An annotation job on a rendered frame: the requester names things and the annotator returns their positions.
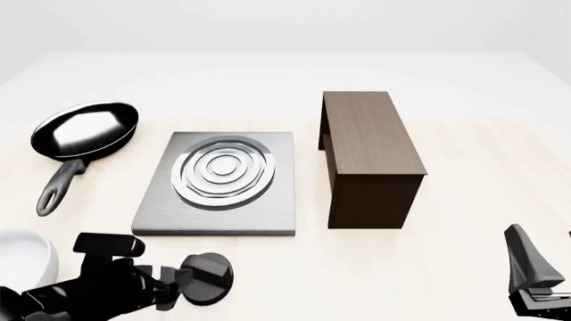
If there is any dark brown wooden cabinet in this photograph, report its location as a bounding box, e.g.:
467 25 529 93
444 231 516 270
318 90 428 230

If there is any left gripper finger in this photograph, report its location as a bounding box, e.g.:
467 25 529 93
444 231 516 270
160 265 198 286
155 289 183 311

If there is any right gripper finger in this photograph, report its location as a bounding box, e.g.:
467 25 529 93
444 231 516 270
503 223 567 298

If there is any flat grey stove plate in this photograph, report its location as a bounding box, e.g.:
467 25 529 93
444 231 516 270
131 131 297 237

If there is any round black stove knob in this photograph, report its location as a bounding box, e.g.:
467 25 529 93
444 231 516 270
179 251 235 306

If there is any black frying pan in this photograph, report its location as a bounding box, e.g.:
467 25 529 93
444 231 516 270
29 99 140 218

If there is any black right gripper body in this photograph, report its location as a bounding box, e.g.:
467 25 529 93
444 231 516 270
508 283 571 317

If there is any white bowl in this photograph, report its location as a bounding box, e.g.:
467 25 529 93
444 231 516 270
0 227 60 293

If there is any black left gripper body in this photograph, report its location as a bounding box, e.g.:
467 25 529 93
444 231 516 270
132 263 180 310

